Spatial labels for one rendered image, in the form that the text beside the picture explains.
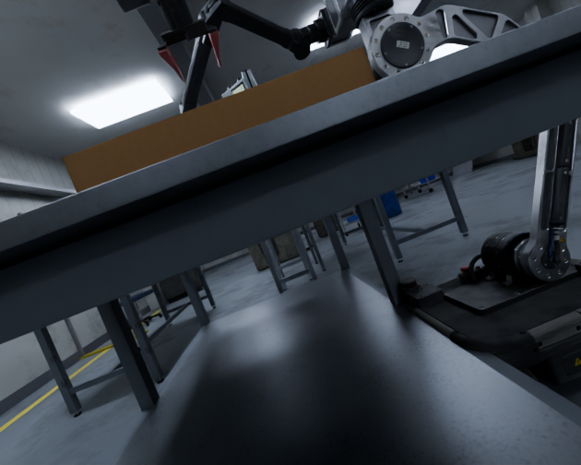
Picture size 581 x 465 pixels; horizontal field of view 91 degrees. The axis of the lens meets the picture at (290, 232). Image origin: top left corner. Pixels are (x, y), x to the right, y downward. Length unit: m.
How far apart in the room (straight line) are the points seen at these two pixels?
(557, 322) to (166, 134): 1.03
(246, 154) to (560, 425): 0.74
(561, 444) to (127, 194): 0.77
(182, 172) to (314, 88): 0.13
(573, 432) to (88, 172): 0.83
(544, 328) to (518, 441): 0.37
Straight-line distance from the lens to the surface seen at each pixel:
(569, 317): 1.09
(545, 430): 0.80
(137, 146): 0.27
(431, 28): 1.18
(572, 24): 0.34
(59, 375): 2.73
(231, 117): 0.25
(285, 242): 5.37
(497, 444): 0.77
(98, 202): 0.24
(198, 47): 1.32
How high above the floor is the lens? 0.76
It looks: 3 degrees down
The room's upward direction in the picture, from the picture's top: 21 degrees counter-clockwise
